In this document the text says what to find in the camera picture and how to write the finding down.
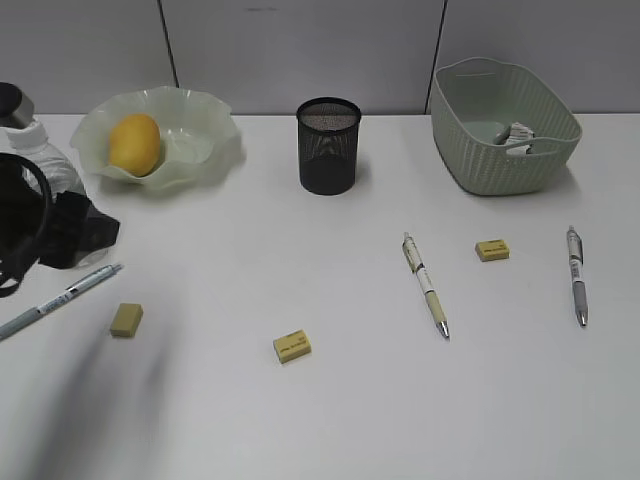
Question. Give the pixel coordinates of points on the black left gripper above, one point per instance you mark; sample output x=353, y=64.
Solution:
x=25, y=212

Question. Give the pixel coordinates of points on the clear water bottle green label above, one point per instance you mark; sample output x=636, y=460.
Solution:
x=32, y=143

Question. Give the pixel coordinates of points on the yellow mango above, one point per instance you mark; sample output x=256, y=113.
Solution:
x=135, y=144

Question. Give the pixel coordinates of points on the waste paper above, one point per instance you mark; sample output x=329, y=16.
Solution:
x=514, y=137

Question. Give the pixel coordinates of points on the grey pen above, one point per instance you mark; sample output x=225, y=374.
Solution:
x=70, y=293
x=576, y=260

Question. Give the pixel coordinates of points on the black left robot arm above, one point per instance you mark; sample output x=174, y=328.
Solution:
x=12, y=105

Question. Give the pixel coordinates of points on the plain yellow eraser left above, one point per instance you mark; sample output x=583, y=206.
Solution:
x=126, y=320

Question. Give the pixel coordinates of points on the pale green wavy glass plate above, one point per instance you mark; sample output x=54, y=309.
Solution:
x=197, y=136

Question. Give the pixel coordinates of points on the yellow eraser front centre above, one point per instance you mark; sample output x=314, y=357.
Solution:
x=292, y=346

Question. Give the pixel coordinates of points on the black mesh pen holder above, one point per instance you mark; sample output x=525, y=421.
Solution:
x=328, y=133

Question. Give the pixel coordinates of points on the cream white pen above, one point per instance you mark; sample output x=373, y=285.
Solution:
x=418, y=269

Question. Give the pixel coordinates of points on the yellow eraser right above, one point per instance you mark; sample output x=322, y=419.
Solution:
x=492, y=250

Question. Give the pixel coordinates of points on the pale green woven plastic basket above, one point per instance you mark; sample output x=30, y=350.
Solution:
x=476, y=99

